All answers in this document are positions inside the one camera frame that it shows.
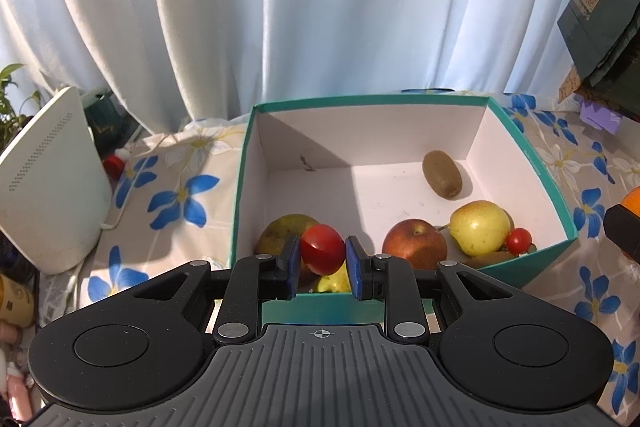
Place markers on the red cherry tomato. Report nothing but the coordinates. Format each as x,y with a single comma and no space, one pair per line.
322,249
519,240

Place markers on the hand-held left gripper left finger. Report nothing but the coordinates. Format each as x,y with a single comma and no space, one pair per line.
296,267

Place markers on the dark green mug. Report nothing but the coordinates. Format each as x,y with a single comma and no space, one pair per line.
102,127

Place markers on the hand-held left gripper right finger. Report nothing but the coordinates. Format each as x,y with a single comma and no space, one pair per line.
352,267

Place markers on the red bottle cap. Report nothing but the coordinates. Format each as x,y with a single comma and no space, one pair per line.
114,164

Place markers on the pink container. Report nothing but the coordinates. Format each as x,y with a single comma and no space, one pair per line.
12,402

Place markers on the white curtain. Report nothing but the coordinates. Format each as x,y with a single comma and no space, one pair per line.
300,7

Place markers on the purple paper box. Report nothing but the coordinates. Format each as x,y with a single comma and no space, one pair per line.
600,117

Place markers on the orange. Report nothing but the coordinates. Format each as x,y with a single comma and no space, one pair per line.
634,199

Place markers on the yellow-green pear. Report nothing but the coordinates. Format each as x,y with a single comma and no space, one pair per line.
480,227
280,232

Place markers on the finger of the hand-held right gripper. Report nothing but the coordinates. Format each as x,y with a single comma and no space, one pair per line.
625,232

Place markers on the blue floral tablecloth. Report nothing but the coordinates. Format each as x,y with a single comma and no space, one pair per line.
170,207

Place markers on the green cardboard box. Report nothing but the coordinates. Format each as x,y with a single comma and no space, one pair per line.
370,197

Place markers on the brown kiwi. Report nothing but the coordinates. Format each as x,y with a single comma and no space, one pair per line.
441,174

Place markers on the brown patterned bag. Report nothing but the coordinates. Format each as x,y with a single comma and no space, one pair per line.
570,87

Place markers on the white router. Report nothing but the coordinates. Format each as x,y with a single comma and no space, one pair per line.
50,187

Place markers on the beige tin can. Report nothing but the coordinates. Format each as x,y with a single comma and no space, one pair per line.
15,302

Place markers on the red apple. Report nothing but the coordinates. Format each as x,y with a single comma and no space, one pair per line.
415,244

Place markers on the black paper bag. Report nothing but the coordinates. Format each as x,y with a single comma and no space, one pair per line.
620,92

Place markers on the green potted plant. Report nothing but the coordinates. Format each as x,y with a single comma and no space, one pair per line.
10,107

